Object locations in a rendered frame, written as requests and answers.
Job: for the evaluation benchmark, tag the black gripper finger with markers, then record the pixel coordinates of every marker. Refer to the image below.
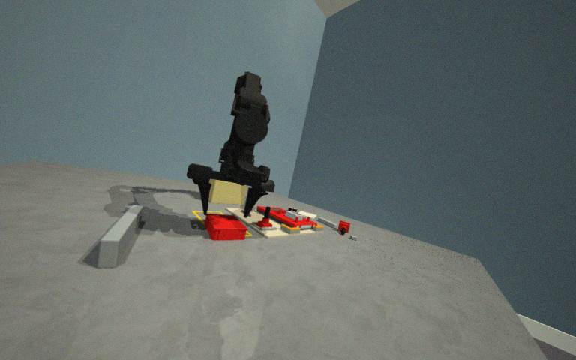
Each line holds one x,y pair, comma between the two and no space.
252,197
204,189

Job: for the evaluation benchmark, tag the cream flat square tile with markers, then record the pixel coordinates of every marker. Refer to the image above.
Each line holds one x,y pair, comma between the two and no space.
306,215

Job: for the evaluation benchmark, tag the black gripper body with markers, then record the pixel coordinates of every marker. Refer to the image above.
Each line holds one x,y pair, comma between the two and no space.
203,174

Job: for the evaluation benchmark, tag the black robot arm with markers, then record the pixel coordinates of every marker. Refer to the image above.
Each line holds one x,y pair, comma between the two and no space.
249,127

